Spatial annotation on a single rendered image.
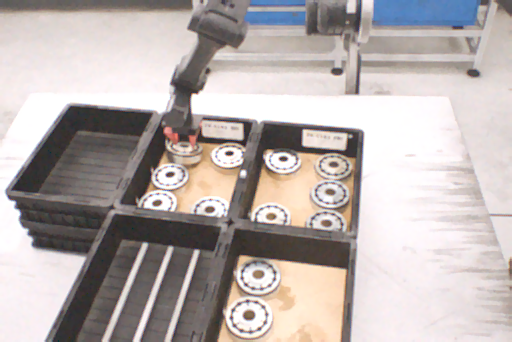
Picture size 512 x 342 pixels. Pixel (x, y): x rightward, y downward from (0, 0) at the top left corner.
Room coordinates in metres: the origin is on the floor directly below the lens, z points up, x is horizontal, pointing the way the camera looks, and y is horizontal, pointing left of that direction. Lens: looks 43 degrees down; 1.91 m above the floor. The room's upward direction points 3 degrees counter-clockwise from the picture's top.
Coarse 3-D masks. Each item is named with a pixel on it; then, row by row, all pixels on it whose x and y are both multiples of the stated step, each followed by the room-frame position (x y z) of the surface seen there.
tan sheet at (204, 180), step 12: (204, 144) 1.27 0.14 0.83; (216, 144) 1.27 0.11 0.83; (204, 156) 1.22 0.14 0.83; (192, 168) 1.17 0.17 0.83; (204, 168) 1.16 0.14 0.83; (192, 180) 1.12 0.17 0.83; (204, 180) 1.11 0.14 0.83; (216, 180) 1.11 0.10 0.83; (228, 180) 1.11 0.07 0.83; (192, 192) 1.07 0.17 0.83; (204, 192) 1.07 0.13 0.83; (216, 192) 1.07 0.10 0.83; (228, 192) 1.06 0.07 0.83; (180, 204) 1.03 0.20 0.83; (192, 204) 1.02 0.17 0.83; (228, 204) 1.02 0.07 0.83
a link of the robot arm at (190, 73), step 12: (192, 12) 1.01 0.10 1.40; (192, 24) 0.95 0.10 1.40; (204, 36) 0.97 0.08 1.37; (240, 36) 0.94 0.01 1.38; (192, 48) 1.06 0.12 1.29; (204, 48) 0.99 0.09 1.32; (216, 48) 0.98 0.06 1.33; (180, 60) 1.21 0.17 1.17; (192, 60) 1.06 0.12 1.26; (204, 60) 1.04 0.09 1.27; (180, 72) 1.14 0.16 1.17; (192, 72) 1.11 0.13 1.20; (204, 72) 1.16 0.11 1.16; (192, 84) 1.17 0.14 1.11
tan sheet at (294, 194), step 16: (304, 160) 1.18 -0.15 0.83; (352, 160) 1.17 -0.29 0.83; (304, 176) 1.11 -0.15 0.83; (352, 176) 1.10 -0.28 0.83; (272, 192) 1.06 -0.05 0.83; (288, 192) 1.05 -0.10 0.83; (304, 192) 1.05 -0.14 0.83; (352, 192) 1.04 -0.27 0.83; (256, 208) 1.00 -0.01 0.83; (288, 208) 0.99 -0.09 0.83; (304, 208) 0.99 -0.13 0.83
